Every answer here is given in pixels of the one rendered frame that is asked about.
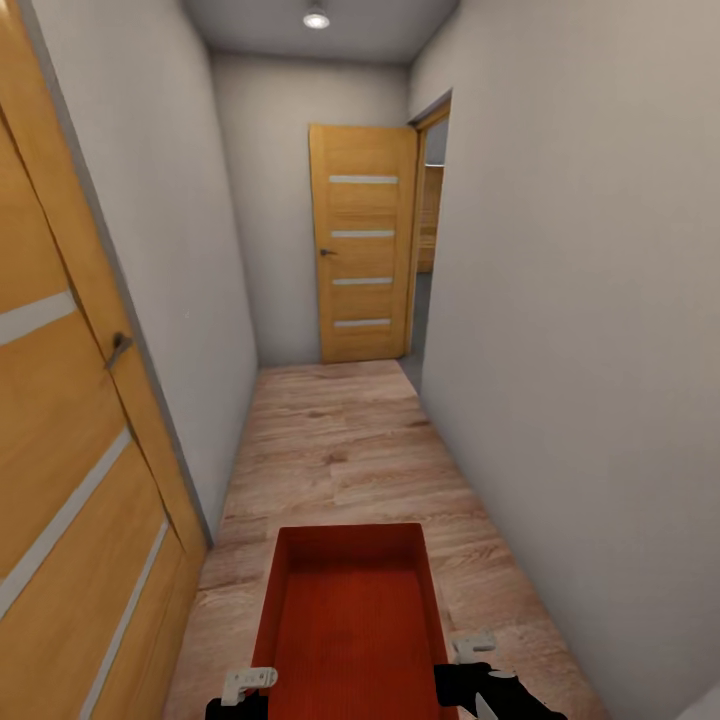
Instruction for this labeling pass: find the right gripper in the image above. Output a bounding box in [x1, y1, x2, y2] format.
[434, 662, 491, 713]

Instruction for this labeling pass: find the storage box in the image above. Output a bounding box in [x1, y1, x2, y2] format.
[244, 523, 459, 720]

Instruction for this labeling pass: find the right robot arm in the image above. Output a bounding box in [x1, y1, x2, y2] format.
[434, 631, 568, 720]

